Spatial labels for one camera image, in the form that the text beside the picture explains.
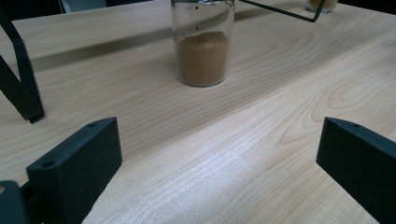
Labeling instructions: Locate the glass jar with brown powder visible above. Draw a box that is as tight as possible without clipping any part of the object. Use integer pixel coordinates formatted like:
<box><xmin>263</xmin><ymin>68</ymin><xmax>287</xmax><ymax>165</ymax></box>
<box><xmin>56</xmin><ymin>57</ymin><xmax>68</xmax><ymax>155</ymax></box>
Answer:
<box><xmin>170</xmin><ymin>0</ymin><xmax>236</xmax><ymax>88</ymax></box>

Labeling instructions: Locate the small glass jar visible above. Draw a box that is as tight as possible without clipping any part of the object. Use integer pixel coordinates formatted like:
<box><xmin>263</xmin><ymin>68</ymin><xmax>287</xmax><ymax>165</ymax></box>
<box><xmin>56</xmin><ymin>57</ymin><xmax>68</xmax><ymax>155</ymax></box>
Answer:
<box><xmin>306</xmin><ymin>0</ymin><xmax>340</xmax><ymax>14</ymax></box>

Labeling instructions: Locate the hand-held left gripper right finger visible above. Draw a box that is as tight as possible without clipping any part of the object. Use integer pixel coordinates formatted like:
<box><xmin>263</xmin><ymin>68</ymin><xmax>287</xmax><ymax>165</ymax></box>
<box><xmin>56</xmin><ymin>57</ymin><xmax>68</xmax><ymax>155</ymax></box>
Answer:
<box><xmin>316</xmin><ymin>117</ymin><xmax>396</xmax><ymax>224</ymax></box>

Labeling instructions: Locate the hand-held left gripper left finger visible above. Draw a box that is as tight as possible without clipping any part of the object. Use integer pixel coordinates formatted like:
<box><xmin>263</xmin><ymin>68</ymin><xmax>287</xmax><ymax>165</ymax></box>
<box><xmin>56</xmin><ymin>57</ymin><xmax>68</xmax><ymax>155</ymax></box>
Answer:
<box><xmin>26</xmin><ymin>117</ymin><xmax>123</xmax><ymax>224</ymax></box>

